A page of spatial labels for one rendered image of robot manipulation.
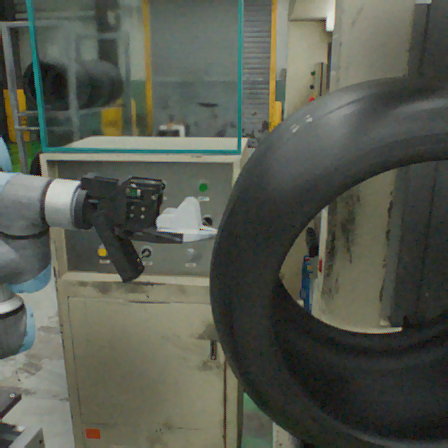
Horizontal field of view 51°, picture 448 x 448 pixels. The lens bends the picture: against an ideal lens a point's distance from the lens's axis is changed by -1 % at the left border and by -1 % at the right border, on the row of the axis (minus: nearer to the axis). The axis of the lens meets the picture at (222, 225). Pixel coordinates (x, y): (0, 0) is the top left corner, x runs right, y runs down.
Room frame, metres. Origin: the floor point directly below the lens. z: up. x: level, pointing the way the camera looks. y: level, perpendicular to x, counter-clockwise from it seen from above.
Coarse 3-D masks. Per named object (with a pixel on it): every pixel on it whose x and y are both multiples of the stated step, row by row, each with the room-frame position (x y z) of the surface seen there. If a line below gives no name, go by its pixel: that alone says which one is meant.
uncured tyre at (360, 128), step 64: (320, 128) 0.58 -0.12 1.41; (384, 128) 0.54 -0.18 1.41; (256, 192) 0.58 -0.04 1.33; (320, 192) 0.54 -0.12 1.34; (256, 256) 0.55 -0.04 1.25; (256, 320) 0.55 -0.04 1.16; (320, 320) 0.84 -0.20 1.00; (256, 384) 0.56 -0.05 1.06; (320, 384) 0.74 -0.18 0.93; (384, 384) 0.76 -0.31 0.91
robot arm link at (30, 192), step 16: (0, 176) 0.70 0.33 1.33; (16, 176) 0.70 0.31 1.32; (32, 176) 0.71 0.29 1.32; (0, 192) 0.68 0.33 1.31; (16, 192) 0.68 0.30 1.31; (32, 192) 0.68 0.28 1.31; (0, 208) 0.68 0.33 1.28; (16, 208) 0.67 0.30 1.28; (32, 208) 0.67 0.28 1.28; (0, 224) 0.69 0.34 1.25; (16, 224) 0.68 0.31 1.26; (32, 224) 0.69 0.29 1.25; (48, 224) 0.68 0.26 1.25
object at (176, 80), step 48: (48, 0) 1.30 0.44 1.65; (96, 0) 1.29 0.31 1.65; (144, 0) 1.28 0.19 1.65; (192, 0) 1.27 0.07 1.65; (240, 0) 1.25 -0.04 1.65; (48, 48) 1.30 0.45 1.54; (96, 48) 1.29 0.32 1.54; (144, 48) 1.28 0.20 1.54; (192, 48) 1.27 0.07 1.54; (240, 48) 1.25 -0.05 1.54; (48, 96) 1.30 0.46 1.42; (96, 96) 1.29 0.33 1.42; (144, 96) 1.28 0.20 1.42; (192, 96) 1.27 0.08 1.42; (240, 96) 1.25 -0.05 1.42; (48, 144) 1.31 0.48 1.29; (96, 144) 1.29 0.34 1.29; (144, 144) 1.28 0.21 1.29; (192, 144) 1.27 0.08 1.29; (240, 144) 1.25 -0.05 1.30
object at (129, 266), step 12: (96, 228) 0.67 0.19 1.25; (108, 228) 0.67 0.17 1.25; (108, 240) 0.67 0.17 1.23; (120, 240) 0.68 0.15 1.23; (108, 252) 0.67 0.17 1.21; (120, 252) 0.67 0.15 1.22; (132, 252) 0.69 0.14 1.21; (120, 264) 0.67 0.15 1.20; (132, 264) 0.67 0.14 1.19; (120, 276) 0.67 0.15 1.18; (132, 276) 0.66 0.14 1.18
